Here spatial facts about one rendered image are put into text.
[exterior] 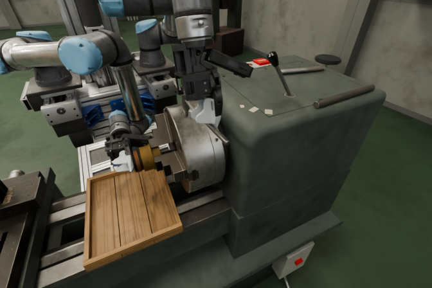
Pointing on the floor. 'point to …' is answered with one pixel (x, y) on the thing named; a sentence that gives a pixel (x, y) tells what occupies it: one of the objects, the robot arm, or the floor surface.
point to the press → (217, 0)
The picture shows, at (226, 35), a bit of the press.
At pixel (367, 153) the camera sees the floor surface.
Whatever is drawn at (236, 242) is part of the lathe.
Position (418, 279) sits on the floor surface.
